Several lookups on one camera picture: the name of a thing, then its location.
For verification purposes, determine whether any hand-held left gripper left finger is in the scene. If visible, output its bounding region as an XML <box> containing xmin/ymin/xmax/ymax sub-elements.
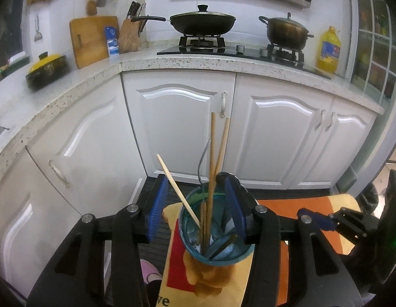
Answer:
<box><xmin>27</xmin><ymin>174</ymin><xmax>170</xmax><ymax>307</ymax></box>

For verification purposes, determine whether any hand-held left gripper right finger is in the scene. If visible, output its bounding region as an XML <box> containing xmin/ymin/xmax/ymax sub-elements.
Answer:
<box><xmin>217</xmin><ymin>172</ymin><xmax>366</xmax><ymax>307</ymax></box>

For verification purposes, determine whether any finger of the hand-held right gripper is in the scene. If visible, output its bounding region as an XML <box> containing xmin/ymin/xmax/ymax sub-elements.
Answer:
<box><xmin>297</xmin><ymin>208</ymin><xmax>381</xmax><ymax>247</ymax></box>

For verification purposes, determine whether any wooden chopstick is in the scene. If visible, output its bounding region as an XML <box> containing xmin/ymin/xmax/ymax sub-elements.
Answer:
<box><xmin>156</xmin><ymin>153</ymin><xmax>201</xmax><ymax>228</ymax></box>
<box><xmin>212</xmin><ymin>118</ymin><xmax>231</xmax><ymax>183</ymax></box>
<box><xmin>199</xmin><ymin>200</ymin><xmax>207</xmax><ymax>251</ymax></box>

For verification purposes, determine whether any floral cup with teal inside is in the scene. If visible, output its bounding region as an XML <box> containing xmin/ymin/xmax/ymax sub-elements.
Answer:
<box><xmin>178</xmin><ymin>182</ymin><xmax>256</xmax><ymax>299</ymax></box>

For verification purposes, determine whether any orange yellow printed table cover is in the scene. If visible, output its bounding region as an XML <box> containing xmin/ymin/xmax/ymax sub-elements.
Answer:
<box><xmin>160</xmin><ymin>193</ymin><xmax>361</xmax><ymax>307</ymax></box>

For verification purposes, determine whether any black trash bin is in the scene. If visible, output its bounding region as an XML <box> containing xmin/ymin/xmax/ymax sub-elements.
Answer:
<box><xmin>358</xmin><ymin>182</ymin><xmax>379</xmax><ymax>213</ymax></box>

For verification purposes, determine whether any pink slipper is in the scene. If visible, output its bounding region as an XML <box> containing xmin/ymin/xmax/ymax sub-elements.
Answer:
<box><xmin>140</xmin><ymin>259</ymin><xmax>163</xmax><ymax>283</ymax></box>

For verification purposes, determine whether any white cabinet door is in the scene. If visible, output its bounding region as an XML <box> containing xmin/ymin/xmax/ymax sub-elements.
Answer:
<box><xmin>290</xmin><ymin>97</ymin><xmax>377</xmax><ymax>190</ymax></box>
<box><xmin>25</xmin><ymin>77</ymin><xmax>148</xmax><ymax>213</ymax></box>
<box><xmin>0</xmin><ymin>152</ymin><xmax>84</xmax><ymax>296</ymax></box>
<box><xmin>234</xmin><ymin>73</ymin><xmax>334</xmax><ymax>190</ymax></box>
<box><xmin>121</xmin><ymin>71</ymin><xmax>237</xmax><ymax>183</ymax></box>

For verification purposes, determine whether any black gas stove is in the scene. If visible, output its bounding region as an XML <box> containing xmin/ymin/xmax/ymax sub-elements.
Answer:
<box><xmin>157</xmin><ymin>35</ymin><xmax>333</xmax><ymax>80</ymax></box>

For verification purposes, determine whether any yellow oil bottle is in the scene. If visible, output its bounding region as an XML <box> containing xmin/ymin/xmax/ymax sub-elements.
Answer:
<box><xmin>317</xmin><ymin>26</ymin><xmax>342</xmax><ymax>71</ymax></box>

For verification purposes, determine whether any blue white packet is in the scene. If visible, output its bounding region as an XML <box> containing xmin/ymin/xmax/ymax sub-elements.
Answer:
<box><xmin>104</xmin><ymin>26</ymin><xmax>121</xmax><ymax>56</ymax></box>

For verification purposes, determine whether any wooden knife block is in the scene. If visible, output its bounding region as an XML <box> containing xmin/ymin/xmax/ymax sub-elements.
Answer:
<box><xmin>118</xmin><ymin>2</ymin><xmax>147</xmax><ymax>54</ymax></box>

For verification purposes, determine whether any dark metal cooking pot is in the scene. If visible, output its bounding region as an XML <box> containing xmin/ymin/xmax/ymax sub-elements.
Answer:
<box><xmin>258</xmin><ymin>16</ymin><xmax>314</xmax><ymax>50</ymax></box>

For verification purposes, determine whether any yellow black casserole pot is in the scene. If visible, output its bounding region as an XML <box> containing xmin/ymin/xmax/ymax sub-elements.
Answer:
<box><xmin>25</xmin><ymin>52</ymin><xmax>71</xmax><ymax>89</ymax></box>

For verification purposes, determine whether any black wok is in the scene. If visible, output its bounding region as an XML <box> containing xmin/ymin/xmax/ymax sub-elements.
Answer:
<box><xmin>131</xmin><ymin>13</ymin><xmax>237</xmax><ymax>36</ymax></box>

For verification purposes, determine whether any wooden cutting board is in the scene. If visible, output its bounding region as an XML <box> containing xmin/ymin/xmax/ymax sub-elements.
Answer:
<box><xmin>69</xmin><ymin>16</ymin><xmax>119</xmax><ymax>70</ymax></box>

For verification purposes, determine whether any dark pot lid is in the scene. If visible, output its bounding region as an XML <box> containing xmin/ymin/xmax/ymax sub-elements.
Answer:
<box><xmin>267</xmin><ymin>12</ymin><xmax>308</xmax><ymax>29</ymax></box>

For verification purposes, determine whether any glass door cabinet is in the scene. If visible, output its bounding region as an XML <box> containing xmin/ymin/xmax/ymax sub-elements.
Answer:
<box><xmin>349</xmin><ymin>0</ymin><xmax>396</xmax><ymax>103</ymax></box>

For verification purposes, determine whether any glass wok lid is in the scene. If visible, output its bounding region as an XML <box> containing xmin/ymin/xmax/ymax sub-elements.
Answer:
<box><xmin>170</xmin><ymin>4</ymin><xmax>236</xmax><ymax>18</ymax></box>

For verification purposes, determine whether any white container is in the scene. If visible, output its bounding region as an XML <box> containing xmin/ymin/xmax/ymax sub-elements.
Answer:
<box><xmin>8</xmin><ymin>51</ymin><xmax>29</xmax><ymax>66</ymax></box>

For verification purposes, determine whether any metal peeler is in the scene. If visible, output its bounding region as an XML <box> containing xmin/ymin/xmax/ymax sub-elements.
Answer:
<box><xmin>34</xmin><ymin>13</ymin><xmax>44</xmax><ymax>42</ymax></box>

